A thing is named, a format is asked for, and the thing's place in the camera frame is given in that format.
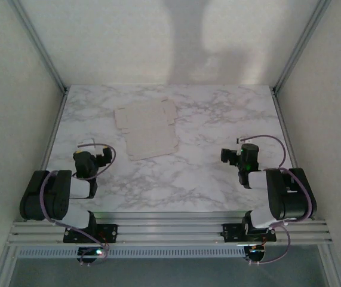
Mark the pink and white paper box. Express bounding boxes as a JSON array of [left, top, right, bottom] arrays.
[[113, 99, 180, 163]]

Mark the aluminium table side rail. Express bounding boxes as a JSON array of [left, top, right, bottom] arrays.
[[40, 89, 69, 171], [271, 89, 299, 169]]

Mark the aluminium frame rail beam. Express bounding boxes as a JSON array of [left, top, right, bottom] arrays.
[[7, 211, 334, 248]]

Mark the aluminium frame post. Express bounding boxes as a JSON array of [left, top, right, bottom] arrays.
[[273, 0, 332, 93], [319, 245, 341, 287], [7, 0, 69, 93], [0, 246, 20, 287]]

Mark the grey slotted cable duct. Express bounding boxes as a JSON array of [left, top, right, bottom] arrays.
[[17, 246, 247, 259]]

